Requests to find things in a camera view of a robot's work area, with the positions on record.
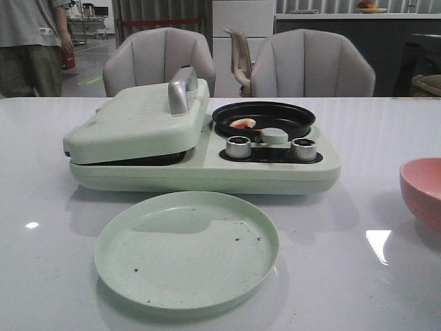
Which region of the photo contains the orange shrimp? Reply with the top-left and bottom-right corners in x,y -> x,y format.
229,118 -> 256,129

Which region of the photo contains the green breakfast maker lid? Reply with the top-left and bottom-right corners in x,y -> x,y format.
63,66 -> 209,165

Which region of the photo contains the pink bowl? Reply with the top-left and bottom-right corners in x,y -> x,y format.
400,157 -> 440,232

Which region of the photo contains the green breakfast maker base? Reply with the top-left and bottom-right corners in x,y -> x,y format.
70,114 -> 341,194

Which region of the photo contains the left silver control knob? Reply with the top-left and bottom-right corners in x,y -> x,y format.
225,136 -> 252,159

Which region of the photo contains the silver control knob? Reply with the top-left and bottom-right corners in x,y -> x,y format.
225,136 -> 252,159
289,138 -> 317,161

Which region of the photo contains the black round frying pan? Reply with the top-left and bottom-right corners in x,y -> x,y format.
212,101 -> 316,142

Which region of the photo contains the right silver control knob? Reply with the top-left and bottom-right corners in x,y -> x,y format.
289,138 -> 317,161

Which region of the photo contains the light green round plate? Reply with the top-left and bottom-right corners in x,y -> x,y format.
94,192 -> 280,318

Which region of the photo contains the beige office chair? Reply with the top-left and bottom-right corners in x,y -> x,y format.
224,29 -> 253,97

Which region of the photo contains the left grey upholstered chair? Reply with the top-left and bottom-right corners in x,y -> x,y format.
103,28 -> 216,97

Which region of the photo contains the grey upholstered chair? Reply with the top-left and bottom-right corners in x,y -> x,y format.
103,28 -> 216,97
251,29 -> 376,97

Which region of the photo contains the right grey upholstered chair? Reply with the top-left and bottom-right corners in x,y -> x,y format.
251,29 -> 376,97

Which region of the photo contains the white cabinet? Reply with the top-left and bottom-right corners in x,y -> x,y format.
212,1 -> 276,98

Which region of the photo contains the fruit bowl on counter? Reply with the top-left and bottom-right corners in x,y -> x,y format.
355,0 -> 387,14

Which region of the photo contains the standing person in background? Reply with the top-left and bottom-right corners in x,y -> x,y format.
1,1 -> 74,98

